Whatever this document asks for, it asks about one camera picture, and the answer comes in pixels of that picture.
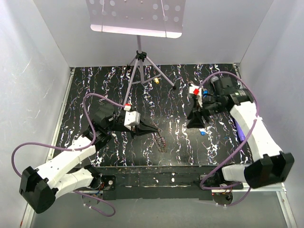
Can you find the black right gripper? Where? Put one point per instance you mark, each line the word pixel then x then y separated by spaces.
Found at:
pixel 196 121

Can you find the sprinkles filled tube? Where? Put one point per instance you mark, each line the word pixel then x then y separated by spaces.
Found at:
pixel 214 79

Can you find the lilac music stand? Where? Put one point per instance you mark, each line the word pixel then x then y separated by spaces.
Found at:
pixel 151 18

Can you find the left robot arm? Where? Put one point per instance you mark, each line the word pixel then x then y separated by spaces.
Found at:
pixel 41 186

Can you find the yellow key tag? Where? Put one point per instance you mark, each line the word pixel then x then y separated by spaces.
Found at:
pixel 156 80

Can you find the blue key tag with key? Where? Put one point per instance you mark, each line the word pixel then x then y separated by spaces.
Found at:
pixel 202 131

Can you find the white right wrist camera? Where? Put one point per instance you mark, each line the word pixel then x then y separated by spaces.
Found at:
pixel 196 93

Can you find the red key tag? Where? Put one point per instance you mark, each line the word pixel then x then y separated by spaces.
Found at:
pixel 160 141

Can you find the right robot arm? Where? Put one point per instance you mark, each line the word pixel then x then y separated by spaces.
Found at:
pixel 270 164

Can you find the purple plastic tool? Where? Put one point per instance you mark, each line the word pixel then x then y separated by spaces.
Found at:
pixel 240 133

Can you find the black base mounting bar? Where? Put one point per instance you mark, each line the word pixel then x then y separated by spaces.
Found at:
pixel 154 182

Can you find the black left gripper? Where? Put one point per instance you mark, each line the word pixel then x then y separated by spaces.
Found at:
pixel 142 128

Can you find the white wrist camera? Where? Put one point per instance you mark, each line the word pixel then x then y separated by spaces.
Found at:
pixel 196 93
pixel 132 118

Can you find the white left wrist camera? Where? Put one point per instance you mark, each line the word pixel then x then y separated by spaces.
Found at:
pixel 132 118

